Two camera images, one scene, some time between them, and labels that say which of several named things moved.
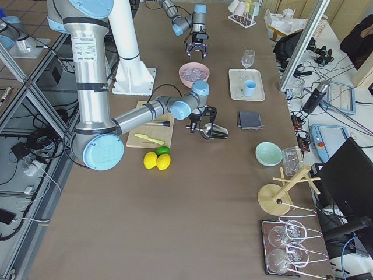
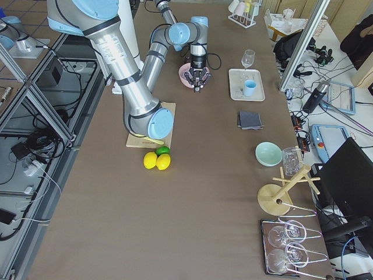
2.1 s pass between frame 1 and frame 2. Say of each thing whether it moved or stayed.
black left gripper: moved
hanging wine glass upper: stayed
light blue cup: stayed
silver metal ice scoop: moved
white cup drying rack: stayed
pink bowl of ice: stayed
